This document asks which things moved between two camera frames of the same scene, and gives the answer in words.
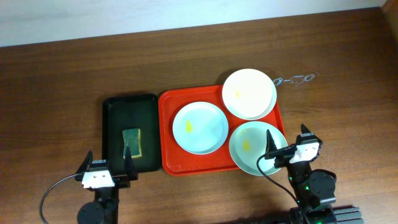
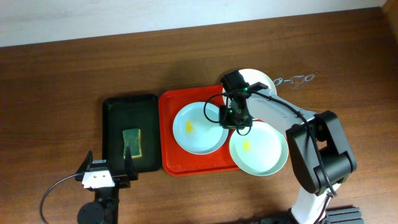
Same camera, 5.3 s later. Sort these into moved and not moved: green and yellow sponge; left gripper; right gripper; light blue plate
Moved: right gripper
Not moved: light blue plate; green and yellow sponge; left gripper
